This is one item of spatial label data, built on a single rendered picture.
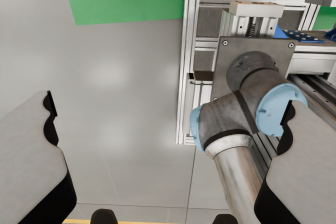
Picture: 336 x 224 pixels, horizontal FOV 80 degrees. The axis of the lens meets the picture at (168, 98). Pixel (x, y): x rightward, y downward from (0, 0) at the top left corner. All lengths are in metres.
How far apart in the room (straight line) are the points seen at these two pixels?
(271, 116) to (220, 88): 0.24
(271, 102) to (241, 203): 0.21
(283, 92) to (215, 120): 0.15
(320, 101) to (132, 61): 1.39
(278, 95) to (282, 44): 0.24
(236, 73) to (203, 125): 0.20
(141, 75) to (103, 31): 0.46
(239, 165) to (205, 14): 1.14
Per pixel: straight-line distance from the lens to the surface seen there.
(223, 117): 0.49
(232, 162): 0.46
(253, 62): 0.61
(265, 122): 0.49
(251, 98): 0.50
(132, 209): 3.25
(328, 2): 1.26
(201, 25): 1.46
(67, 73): 2.01
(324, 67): 0.91
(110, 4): 1.70
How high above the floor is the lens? 1.63
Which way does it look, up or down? 60 degrees down
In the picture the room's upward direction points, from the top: 177 degrees counter-clockwise
